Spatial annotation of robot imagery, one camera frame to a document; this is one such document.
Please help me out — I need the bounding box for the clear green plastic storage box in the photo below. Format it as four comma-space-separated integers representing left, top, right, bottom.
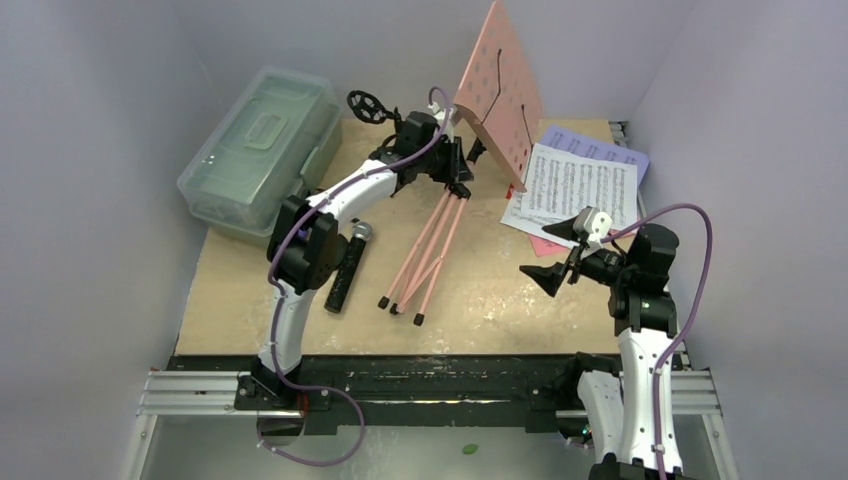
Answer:
177, 66, 342, 244

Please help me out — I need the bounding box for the lavender sheet music page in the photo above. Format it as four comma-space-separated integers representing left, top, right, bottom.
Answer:
539, 125, 650, 185

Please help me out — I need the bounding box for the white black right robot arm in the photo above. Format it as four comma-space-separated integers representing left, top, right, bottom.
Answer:
520, 208, 683, 479

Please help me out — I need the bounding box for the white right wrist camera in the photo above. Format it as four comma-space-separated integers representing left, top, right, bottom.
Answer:
572, 206, 612, 258

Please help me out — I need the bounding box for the black silver condenser microphone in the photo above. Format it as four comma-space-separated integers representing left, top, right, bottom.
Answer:
324, 220, 373, 314

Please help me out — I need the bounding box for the black tripod mic stand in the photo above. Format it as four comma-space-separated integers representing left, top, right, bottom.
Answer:
346, 90, 403, 132

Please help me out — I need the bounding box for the white sheet music page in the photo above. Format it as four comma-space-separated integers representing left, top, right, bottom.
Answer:
501, 192, 576, 248
521, 144, 629, 230

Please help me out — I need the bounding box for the pink music stand tripod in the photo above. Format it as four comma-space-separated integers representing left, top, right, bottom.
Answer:
378, 1, 543, 326

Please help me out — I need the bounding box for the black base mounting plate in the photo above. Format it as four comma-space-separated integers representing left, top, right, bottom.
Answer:
165, 354, 624, 437

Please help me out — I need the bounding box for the aluminium front frame rail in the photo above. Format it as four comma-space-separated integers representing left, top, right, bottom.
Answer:
122, 370, 740, 479

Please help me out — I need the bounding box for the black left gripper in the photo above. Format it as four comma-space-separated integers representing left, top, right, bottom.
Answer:
416, 136, 473, 184

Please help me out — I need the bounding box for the pink sheet music page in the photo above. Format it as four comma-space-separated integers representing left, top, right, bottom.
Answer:
521, 226, 576, 257

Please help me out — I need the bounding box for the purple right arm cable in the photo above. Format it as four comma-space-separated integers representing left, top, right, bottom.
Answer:
602, 203, 715, 480

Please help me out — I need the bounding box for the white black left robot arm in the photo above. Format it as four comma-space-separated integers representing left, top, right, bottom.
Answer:
251, 107, 463, 409

